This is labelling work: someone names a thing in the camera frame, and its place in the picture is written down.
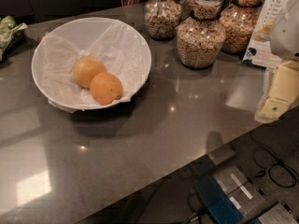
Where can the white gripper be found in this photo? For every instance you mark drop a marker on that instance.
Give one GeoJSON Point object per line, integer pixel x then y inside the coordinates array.
{"type": "Point", "coordinates": [286, 36]}

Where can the orange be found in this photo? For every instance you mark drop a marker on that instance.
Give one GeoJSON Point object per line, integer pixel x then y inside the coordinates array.
{"type": "Point", "coordinates": [106, 88]}
{"type": "Point", "coordinates": [86, 69]}

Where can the white bowl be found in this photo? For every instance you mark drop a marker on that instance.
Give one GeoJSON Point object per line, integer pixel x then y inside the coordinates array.
{"type": "Point", "coordinates": [78, 34]}

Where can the allergen info sign card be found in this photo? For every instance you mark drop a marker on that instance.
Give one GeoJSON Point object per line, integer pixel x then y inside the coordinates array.
{"type": "Point", "coordinates": [258, 52]}

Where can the right glass cereal jar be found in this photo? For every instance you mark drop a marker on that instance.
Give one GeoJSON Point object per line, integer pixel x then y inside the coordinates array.
{"type": "Point", "coordinates": [238, 20]}

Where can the glass cereal jar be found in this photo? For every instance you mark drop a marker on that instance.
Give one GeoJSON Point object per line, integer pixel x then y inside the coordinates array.
{"type": "Point", "coordinates": [238, 20]}
{"type": "Point", "coordinates": [200, 36]}
{"type": "Point", "coordinates": [161, 18]}

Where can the middle glass cereal jar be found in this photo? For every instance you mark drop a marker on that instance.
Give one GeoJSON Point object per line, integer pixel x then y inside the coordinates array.
{"type": "Point", "coordinates": [200, 36]}

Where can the blue and grey floor box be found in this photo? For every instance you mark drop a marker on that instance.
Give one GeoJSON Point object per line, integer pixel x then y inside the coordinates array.
{"type": "Point", "coordinates": [244, 185]}

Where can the left glass cereal jar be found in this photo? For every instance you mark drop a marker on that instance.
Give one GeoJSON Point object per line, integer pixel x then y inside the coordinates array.
{"type": "Point", "coordinates": [161, 18]}

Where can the white paper napkin liner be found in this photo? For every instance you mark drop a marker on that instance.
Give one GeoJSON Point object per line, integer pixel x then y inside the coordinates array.
{"type": "Point", "coordinates": [121, 53]}

